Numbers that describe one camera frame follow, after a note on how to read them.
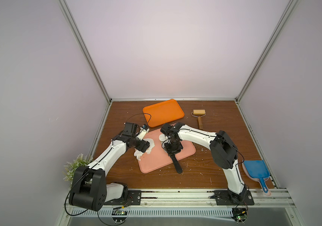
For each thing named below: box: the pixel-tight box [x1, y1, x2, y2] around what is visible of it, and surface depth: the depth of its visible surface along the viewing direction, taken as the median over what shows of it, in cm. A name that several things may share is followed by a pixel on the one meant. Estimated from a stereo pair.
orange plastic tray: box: [142, 99, 186, 128], surface depth 112 cm
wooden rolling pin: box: [190, 109, 207, 130], surface depth 111 cm
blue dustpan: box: [241, 159, 272, 196], surface depth 83 cm
